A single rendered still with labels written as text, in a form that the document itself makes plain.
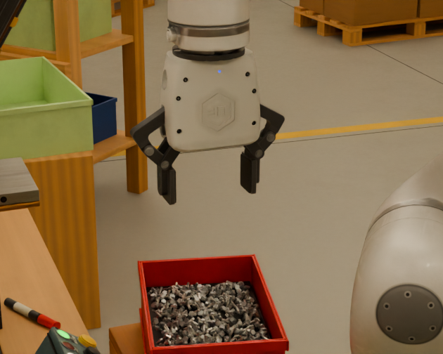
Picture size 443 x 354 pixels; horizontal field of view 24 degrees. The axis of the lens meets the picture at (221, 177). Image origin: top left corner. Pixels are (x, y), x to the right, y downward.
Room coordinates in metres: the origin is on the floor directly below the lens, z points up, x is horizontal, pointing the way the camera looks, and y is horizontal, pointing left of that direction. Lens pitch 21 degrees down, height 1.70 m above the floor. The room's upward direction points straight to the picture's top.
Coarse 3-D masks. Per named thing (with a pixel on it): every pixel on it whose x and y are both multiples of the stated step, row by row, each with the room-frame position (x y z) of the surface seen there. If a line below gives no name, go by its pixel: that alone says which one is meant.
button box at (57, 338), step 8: (56, 328) 1.34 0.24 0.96; (48, 336) 1.33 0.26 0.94; (56, 336) 1.31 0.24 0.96; (72, 336) 1.34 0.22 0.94; (48, 344) 1.32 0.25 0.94; (56, 344) 1.30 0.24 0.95; (72, 344) 1.31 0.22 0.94; (80, 344) 1.33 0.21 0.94; (40, 352) 1.32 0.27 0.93; (48, 352) 1.30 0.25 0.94; (56, 352) 1.29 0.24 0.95; (64, 352) 1.27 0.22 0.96; (72, 352) 1.29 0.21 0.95; (80, 352) 1.30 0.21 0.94
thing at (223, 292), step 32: (224, 256) 1.67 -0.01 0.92; (160, 288) 1.62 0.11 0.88; (192, 288) 1.62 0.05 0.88; (224, 288) 1.62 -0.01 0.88; (256, 288) 1.61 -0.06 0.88; (160, 320) 1.51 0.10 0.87; (192, 320) 1.49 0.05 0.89; (224, 320) 1.49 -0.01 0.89; (256, 320) 1.50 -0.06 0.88; (160, 352) 1.34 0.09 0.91; (192, 352) 1.35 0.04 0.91; (224, 352) 1.35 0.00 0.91; (256, 352) 1.36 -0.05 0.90
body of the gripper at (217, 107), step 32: (192, 64) 1.00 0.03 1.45; (224, 64) 1.01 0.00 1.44; (160, 96) 1.03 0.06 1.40; (192, 96) 1.00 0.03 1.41; (224, 96) 1.01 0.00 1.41; (256, 96) 1.03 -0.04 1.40; (160, 128) 1.03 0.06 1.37; (192, 128) 1.00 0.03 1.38; (224, 128) 1.01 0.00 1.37; (256, 128) 1.02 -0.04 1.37
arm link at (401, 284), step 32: (384, 224) 0.98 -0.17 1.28; (416, 224) 0.95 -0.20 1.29; (384, 256) 0.90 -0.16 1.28; (416, 256) 0.89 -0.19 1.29; (384, 288) 0.88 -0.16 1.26; (416, 288) 0.87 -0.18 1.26; (352, 320) 0.91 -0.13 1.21; (384, 320) 0.87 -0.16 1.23; (416, 320) 0.86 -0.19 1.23; (352, 352) 0.95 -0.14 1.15; (384, 352) 0.89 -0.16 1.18; (416, 352) 0.87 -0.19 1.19
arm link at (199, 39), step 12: (240, 24) 1.01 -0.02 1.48; (168, 36) 1.01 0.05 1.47; (180, 36) 1.01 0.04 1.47; (192, 36) 1.00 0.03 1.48; (204, 36) 0.99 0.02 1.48; (216, 36) 0.99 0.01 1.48; (228, 36) 1.00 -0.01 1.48; (240, 36) 1.01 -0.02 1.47; (180, 48) 1.02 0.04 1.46; (192, 48) 1.00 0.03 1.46; (204, 48) 0.99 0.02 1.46; (216, 48) 0.99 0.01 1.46; (228, 48) 1.00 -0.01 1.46
